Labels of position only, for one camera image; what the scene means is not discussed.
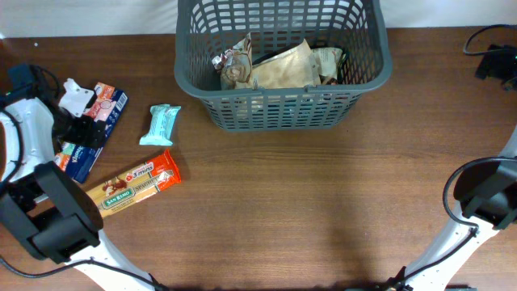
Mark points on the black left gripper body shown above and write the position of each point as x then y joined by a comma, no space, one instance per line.
77,128

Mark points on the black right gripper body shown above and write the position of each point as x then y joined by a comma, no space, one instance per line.
503,68

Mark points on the Kleenex tissue multipack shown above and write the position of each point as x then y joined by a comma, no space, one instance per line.
77,160

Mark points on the mint green bar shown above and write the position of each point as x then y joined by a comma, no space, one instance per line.
161,125

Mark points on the orange spaghetti packet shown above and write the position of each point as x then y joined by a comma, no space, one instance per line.
135,185

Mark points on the green snack bag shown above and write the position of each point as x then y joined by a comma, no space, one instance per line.
330,65

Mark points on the brown snack bag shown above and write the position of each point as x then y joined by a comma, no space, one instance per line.
234,66

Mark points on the beige powder pouch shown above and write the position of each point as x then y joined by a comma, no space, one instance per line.
293,68

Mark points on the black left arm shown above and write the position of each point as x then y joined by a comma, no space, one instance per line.
41,206

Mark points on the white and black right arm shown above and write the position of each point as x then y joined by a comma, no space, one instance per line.
479,198

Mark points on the grey plastic lattice basket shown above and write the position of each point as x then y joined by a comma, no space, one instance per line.
206,28

